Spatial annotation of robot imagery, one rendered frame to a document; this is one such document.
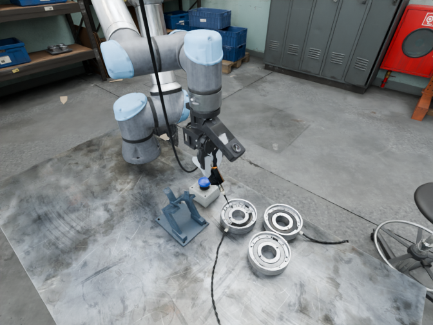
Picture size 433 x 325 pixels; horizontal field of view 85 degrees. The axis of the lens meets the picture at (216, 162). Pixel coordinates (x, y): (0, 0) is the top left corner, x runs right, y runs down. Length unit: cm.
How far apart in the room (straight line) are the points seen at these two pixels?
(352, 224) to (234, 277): 140
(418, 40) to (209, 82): 357
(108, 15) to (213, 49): 27
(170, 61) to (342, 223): 163
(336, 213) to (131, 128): 155
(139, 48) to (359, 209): 183
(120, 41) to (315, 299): 70
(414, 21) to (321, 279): 353
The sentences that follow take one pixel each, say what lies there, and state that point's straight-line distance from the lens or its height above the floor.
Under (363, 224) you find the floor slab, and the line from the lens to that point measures 198.
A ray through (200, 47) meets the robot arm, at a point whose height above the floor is 127.
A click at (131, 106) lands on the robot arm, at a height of 103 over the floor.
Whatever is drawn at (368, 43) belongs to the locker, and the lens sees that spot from 368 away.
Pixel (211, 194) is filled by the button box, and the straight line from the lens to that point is 74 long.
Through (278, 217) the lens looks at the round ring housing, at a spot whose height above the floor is 82.
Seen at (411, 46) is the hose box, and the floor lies 60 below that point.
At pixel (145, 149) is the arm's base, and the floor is 85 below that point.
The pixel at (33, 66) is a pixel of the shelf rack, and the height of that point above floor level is 43.
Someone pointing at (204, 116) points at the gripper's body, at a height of 112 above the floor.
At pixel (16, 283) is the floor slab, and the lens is 188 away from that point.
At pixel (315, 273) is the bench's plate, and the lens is 69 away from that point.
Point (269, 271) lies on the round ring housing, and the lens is 62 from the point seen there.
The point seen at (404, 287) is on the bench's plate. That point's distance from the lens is 78.
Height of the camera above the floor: 139
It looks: 40 degrees down
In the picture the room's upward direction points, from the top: straight up
